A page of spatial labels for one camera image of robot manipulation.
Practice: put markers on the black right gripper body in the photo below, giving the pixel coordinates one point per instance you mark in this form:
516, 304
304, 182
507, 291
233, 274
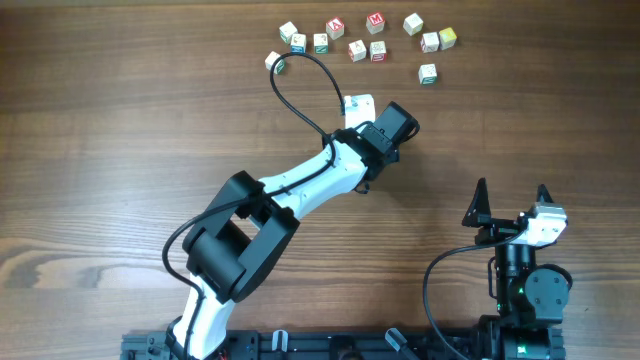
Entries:
498, 229

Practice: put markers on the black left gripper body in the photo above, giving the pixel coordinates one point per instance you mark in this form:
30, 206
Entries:
394, 158

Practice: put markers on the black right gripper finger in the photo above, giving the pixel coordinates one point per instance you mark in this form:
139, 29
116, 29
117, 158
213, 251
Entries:
543, 195
479, 212

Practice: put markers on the red U letter block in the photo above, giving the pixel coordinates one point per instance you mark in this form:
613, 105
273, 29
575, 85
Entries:
378, 51

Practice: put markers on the plant picture wooden block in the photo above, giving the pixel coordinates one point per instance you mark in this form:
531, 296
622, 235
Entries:
357, 50

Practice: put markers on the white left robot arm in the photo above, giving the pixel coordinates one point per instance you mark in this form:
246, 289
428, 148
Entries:
224, 253

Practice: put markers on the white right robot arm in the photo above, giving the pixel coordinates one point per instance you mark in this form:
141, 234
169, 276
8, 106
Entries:
530, 297

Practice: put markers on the green V letter block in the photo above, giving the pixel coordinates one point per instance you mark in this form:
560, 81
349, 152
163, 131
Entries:
427, 74

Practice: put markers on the leaf picture red block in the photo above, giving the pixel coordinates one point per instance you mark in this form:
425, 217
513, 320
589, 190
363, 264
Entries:
429, 42

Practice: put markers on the green N letter block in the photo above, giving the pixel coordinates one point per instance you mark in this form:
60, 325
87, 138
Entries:
321, 44

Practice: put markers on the red M letter block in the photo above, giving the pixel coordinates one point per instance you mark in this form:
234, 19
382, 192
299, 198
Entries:
375, 22

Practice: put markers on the red A letter block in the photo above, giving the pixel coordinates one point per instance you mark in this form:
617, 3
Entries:
335, 28

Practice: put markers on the green Z letter block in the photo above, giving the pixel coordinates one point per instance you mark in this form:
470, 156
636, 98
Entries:
274, 63

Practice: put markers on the blue letter block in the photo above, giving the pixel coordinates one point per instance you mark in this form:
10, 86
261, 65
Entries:
298, 43

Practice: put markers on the yellow top wooden block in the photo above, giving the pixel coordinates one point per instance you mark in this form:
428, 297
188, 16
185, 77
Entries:
447, 37

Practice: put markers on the plain white wooden block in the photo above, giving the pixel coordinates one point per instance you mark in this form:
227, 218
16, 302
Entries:
286, 32

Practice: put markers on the yellow green ring block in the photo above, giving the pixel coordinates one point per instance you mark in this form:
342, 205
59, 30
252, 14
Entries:
413, 24

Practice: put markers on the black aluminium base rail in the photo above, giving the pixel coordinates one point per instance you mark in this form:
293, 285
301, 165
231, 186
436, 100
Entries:
253, 345

